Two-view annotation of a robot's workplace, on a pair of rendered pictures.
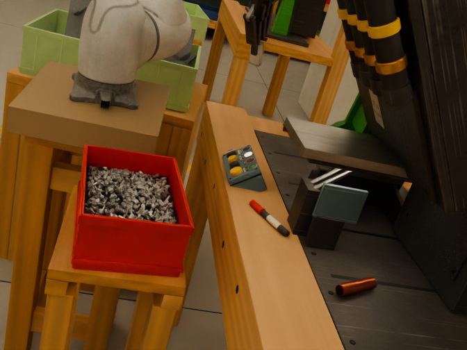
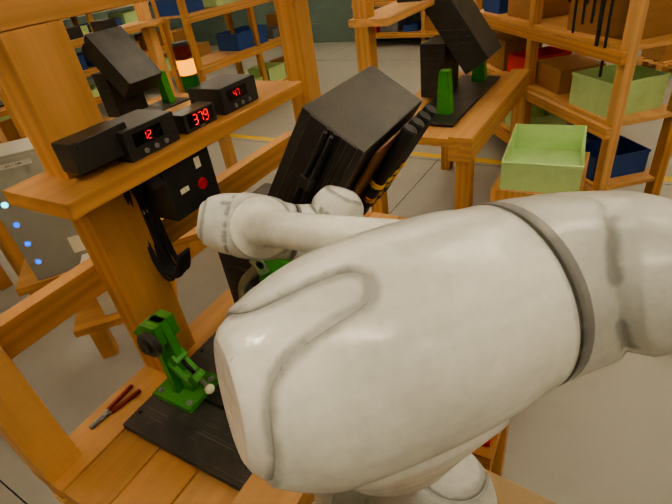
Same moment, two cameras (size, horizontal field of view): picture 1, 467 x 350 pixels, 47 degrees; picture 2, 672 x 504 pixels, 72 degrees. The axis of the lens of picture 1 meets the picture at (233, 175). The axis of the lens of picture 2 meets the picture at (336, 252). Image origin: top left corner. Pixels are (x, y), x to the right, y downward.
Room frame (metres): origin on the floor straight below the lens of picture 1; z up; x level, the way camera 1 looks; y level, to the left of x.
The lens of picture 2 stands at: (1.80, 0.63, 1.91)
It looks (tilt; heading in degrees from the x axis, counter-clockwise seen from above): 34 degrees down; 228
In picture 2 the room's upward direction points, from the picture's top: 9 degrees counter-clockwise
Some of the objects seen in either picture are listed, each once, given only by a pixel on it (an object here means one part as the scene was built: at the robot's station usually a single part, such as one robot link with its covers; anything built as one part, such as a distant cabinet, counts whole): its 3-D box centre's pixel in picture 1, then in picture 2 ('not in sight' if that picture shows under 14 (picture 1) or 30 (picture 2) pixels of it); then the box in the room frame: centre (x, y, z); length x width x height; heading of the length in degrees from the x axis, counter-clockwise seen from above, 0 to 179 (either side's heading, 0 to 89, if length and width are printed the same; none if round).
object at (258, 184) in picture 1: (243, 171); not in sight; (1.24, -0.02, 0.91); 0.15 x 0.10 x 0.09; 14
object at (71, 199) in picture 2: not in sight; (182, 131); (1.18, -0.61, 1.52); 0.90 x 0.25 x 0.04; 14
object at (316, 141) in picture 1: (385, 157); not in sight; (1.02, -0.28, 1.11); 0.39 x 0.16 x 0.03; 104
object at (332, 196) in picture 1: (334, 217); not in sight; (1.00, -0.22, 0.97); 0.10 x 0.02 x 0.14; 104
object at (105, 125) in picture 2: not in sight; (94, 146); (1.46, -0.50, 1.59); 0.15 x 0.07 x 0.07; 14
